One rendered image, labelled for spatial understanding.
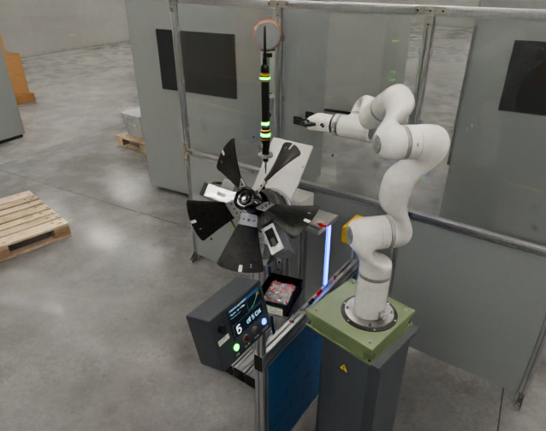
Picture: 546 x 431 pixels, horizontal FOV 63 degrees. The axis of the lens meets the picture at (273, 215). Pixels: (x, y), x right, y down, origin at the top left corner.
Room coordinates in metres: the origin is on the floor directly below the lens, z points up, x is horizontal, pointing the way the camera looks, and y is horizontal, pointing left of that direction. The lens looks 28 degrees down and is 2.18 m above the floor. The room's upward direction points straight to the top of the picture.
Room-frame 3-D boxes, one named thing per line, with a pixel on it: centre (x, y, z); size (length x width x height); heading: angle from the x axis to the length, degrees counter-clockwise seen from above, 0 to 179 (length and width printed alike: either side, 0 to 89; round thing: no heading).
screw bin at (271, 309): (1.69, -0.03, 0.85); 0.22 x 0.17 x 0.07; 159
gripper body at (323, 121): (1.78, -0.21, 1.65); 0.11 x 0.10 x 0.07; 55
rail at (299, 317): (1.65, -0.20, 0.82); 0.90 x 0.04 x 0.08; 145
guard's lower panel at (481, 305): (2.53, -0.39, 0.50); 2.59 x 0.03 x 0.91; 55
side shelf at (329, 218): (2.46, -0.19, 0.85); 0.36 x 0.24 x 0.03; 55
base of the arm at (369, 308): (1.37, -0.38, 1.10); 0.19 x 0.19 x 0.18
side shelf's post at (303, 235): (2.46, -0.19, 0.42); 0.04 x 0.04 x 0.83; 55
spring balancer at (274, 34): (2.66, 0.03, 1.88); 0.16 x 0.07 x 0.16; 90
